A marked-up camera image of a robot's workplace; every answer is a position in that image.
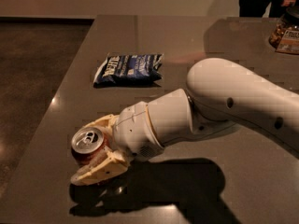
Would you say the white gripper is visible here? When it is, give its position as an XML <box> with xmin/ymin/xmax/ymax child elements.
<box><xmin>70</xmin><ymin>102</ymin><xmax>164</xmax><ymax>186</ymax></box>

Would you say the red coke can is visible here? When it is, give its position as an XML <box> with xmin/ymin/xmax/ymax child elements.
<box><xmin>71</xmin><ymin>127</ymin><xmax>109</xmax><ymax>166</ymax></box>

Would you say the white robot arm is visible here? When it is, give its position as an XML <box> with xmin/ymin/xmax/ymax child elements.
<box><xmin>70</xmin><ymin>58</ymin><xmax>299</xmax><ymax>186</ymax></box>

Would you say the blue chip bag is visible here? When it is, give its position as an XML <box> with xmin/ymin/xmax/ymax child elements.
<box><xmin>93</xmin><ymin>54</ymin><xmax>163</xmax><ymax>87</ymax></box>

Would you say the jar of nuts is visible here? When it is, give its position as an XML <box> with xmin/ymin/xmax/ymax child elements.
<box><xmin>269</xmin><ymin>6</ymin><xmax>299</xmax><ymax>55</ymax></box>

